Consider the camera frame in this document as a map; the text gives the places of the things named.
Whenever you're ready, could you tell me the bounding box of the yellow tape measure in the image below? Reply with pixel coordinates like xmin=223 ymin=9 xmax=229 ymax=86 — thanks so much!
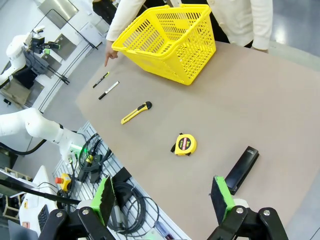
xmin=170 ymin=133 xmax=198 ymax=157

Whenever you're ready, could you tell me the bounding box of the person right forearm white sleeve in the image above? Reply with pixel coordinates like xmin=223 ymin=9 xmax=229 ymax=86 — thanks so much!
xmin=106 ymin=0 xmax=148 ymax=42

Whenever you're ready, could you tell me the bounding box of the black tripod pole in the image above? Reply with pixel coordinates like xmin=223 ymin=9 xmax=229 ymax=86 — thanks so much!
xmin=0 ymin=178 xmax=82 ymax=206

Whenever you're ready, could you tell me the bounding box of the small black box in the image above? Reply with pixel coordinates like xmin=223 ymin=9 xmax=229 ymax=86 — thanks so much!
xmin=113 ymin=167 xmax=131 ymax=183

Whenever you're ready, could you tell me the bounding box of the person right hand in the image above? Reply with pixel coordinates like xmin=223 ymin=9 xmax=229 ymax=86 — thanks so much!
xmin=103 ymin=41 xmax=119 ymax=67

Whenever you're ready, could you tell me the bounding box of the person left forearm white sleeve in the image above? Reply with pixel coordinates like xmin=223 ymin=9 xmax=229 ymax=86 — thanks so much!
xmin=251 ymin=0 xmax=274 ymax=52

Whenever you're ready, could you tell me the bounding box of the person torso in white cardigan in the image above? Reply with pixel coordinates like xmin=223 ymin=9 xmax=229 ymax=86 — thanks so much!
xmin=139 ymin=0 xmax=256 ymax=48

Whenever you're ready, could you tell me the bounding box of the black laptop keyboard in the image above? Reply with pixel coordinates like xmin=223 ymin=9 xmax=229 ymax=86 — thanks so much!
xmin=37 ymin=204 xmax=51 ymax=232

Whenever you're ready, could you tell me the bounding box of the coiled black cable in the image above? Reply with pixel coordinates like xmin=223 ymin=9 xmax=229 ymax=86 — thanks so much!
xmin=107 ymin=181 xmax=161 ymax=235

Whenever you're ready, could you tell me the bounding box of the black stapler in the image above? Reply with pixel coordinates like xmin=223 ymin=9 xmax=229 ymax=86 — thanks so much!
xmin=224 ymin=145 xmax=260 ymax=196

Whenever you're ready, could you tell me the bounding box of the black cable bundle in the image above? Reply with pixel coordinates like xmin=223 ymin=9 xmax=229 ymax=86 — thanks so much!
xmin=77 ymin=133 xmax=114 ymax=182

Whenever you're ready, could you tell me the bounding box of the yellow plastic shopping basket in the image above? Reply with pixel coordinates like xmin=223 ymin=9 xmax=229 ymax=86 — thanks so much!
xmin=111 ymin=3 xmax=217 ymax=86

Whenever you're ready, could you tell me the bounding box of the black pen with yellow cap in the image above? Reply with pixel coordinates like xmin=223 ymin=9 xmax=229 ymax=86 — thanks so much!
xmin=92 ymin=71 xmax=110 ymax=89

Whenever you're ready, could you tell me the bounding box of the yellow black utility knife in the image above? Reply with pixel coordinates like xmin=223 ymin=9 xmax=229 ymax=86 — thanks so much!
xmin=120 ymin=101 xmax=153 ymax=125

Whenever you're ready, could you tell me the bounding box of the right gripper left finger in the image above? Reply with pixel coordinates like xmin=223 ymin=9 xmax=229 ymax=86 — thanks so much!
xmin=37 ymin=175 xmax=118 ymax=240

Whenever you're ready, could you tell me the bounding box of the yellow emergency stop button box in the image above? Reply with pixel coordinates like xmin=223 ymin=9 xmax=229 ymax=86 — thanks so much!
xmin=55 ymin=173 xmax=72 ymax=192

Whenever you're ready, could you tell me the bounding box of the white marker with black cap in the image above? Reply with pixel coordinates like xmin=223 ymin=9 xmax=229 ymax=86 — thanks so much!
xmin=98 ymin=80 xmax=120 ymax=101

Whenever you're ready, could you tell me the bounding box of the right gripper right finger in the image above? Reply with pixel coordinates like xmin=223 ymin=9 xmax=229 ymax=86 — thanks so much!
xmin=207 ymin=175 xmax=288 ymax=240

